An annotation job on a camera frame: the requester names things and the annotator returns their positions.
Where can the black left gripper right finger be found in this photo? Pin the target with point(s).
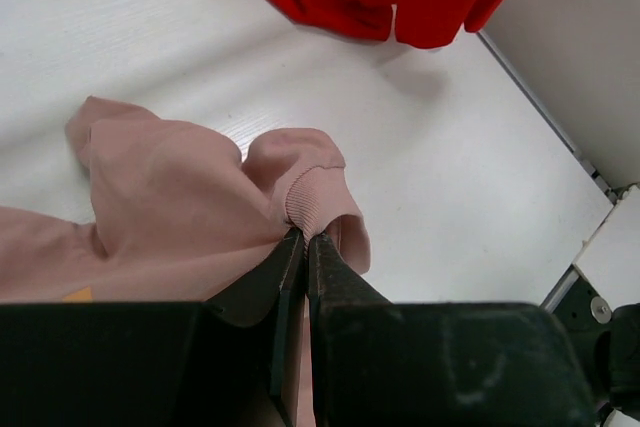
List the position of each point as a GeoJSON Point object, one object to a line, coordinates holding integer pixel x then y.
{"type": "Point", "coordinates": [379, 363]}

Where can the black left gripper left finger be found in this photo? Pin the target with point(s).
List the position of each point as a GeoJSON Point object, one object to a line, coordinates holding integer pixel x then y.
{"type": "Point", "coordinates": [232, 360]}

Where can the pink printed t shirt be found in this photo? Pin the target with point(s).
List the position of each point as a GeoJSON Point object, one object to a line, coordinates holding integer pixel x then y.
{"type": "Point", "coordinates": [180, 211]}

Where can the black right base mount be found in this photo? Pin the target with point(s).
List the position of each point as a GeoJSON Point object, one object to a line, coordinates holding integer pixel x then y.
{"type": "Point", "coordinates": [605, 340]}

